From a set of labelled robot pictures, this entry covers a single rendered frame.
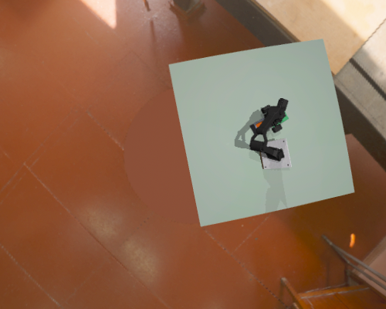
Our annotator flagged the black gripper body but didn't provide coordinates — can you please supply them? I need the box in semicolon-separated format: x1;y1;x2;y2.
261;105;282;133

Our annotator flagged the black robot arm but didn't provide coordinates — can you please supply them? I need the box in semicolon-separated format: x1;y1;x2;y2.
249;98;288;161

